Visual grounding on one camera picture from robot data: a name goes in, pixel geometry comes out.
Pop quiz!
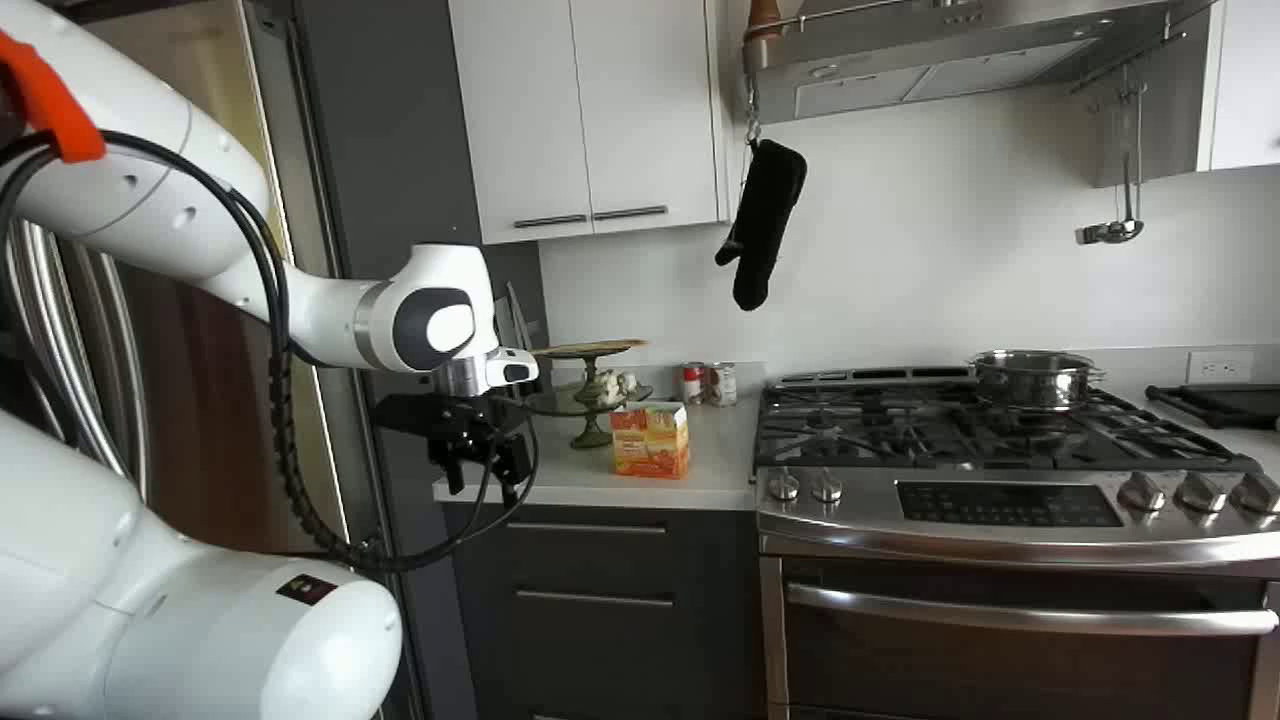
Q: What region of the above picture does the dark grey side panel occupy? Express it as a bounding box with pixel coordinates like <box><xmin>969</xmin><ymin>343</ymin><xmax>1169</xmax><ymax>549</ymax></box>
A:
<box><xmin>285</xmin><ymin>0</ymin><xmax>551</xmax><ymax>720</ymax></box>

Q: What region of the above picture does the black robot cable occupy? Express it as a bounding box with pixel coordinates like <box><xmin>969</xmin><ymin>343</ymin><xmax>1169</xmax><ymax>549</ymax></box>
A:
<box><xmin>0</xmin><ymin>127</ymin><xmax>544</xmax><ymax>578</ymax></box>

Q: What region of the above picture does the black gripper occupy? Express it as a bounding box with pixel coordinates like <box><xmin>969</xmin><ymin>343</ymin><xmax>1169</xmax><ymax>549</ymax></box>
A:
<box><xmin>371</xmin><ymin>389</ymin><xmax>538</xmax><ymax>507</ymax></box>

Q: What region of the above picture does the silver deep drawer handle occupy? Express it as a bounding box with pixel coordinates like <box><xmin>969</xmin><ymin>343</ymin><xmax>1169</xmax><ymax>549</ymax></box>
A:
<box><xmin>510</xmin><ymin>588</ymin><xmax>679</xmax><ymax>611</ymax></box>

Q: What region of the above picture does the white cabinet beside hood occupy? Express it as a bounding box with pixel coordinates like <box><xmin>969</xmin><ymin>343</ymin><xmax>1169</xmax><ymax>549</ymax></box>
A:
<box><xmin>1190</xmin><ymin>0</ymin><xmax>1280</xmax><ymax>175</ymax></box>

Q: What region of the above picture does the silver shallow drawer handle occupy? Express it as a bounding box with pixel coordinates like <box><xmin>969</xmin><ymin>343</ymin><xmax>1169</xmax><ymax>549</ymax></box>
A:
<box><xmin>500</xmin><ymin>518</ymin><xmax>673</xmax><ymax>540</ymax></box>

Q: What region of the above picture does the orange cable clip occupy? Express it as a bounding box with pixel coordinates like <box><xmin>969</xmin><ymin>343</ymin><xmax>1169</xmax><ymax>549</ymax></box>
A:
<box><xmin>0</xmin><ymin>27</ymin><xmax>109</xmax><ymax>167</ymax></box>

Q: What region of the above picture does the green tiered cake stand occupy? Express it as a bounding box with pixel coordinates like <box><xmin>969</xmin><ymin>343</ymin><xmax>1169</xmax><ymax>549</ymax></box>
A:
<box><xmin>529</xmin><ymin>335</ymin><xmax>657</xmax><ymax>453</ymax></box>

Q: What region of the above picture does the white wall outlet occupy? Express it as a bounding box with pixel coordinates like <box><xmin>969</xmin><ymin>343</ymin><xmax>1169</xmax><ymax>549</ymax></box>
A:
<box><xmin>1184</xmin><ymin>343</ymin><xmax>1258</xmax><ymax>389</ymax></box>

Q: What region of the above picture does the white upper cabinet door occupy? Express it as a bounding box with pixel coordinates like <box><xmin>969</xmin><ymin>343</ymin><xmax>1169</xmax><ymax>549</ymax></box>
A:
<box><xmin>442</xmin><ymin>0</ymin><xmax>596</xmax><ymax>247</ymax></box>
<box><xmin>567</xmin><ymin>0</ymin><xmax>732</xmax><ymax>232</ymax></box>

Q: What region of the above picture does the orange carton box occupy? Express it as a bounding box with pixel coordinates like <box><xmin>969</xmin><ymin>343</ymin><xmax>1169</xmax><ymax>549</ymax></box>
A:
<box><xmin>607</xmin><ymin>398</ymin><xmax>694</xmax><ymax>485</ymax></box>

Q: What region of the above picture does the brown wooden utensil handle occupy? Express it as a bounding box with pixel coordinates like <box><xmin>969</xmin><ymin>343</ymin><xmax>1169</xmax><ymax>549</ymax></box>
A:
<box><xmin>738</xmin><ymin>0</ymin><xmax>793</xmax><ymax>71</ymax></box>

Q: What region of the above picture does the large silver stove knob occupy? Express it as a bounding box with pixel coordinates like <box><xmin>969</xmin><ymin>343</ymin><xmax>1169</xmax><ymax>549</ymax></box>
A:
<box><xmin>1170</xmin><ymin>469</ymin><xmax>1232</xmax><ymax>518</ymax></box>
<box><xmin>1229</xmin><ymin>469</ymin><xmax>1280</xmax><ymax>518</ymax></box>
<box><xmin>1114</xmin><ymin>469</ymin><xmax>1170</xmax><ymax>518</ymax></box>

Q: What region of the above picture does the shallow dark grey drawer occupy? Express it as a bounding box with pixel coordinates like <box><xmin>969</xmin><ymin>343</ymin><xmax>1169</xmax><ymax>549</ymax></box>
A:
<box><xmin>442</xmin><ymin>500</ymin><xmax>758</xmax><ymax>578</ymax></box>

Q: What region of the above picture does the steel cooking pot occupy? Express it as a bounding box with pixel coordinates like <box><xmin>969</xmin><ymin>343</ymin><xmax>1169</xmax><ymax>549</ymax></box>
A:
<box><xmin>969</xmin><ymin>343</ymin><xmax>1094</xmax><ymax>415</ymax></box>

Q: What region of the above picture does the deep dark grey drawer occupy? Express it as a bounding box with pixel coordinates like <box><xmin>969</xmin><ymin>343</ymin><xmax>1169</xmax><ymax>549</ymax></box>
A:
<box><xmin>450</xmin><ymin>570</ymin><xmax>764</xmax><ymax>720</ymax></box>

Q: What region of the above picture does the stainless steel refrigerator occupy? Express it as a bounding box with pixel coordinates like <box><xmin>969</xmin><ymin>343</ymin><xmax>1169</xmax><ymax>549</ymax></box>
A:
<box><xmin>0</xmin><ymin>0</ymin><xmax>385</xmax><ymax>555</ymax></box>

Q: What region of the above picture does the stainless gas stove range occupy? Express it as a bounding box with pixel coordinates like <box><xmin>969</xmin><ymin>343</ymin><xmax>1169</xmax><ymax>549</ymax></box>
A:
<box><xmin>749</xmin><ymin>361</ymin><xmax>1280</xmax><ymax>720</ymax></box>

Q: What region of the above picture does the wall knife rack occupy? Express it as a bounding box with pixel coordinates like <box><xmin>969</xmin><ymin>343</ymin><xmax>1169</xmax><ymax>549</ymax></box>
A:
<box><xmin>488</xmin><ymin>277</ymin><xmax>535</xmax><ymax>350</ymax></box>

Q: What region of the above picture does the hanging steel ladle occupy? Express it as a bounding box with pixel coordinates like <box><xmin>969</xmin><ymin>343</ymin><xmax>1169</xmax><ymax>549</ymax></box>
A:
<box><xmin>1076</xmin><ymin>85</ymin><xmax>1150</xmax><ymax>247</ymax></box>

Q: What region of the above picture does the stainless steel range hood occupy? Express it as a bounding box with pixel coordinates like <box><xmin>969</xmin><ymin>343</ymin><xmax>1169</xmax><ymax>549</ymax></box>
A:
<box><xmin>727</xmin><ymin>0</ymin><xmax>1221</xmax><ymax>192</ymax></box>

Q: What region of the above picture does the black oven mitt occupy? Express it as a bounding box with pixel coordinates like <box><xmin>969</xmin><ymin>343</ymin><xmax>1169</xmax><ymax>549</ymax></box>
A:
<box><xmin>711</xmin><ymin>135</ymin><xmax>810</xmax><ymax>316</ymax></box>

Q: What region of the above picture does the silver oven door handle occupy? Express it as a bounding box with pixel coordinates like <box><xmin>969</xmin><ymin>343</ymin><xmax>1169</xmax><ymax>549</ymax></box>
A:
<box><xmin>785</xmin><ymin>578</ymin><xmax>1280</xmax><ymax>639</ymax></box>

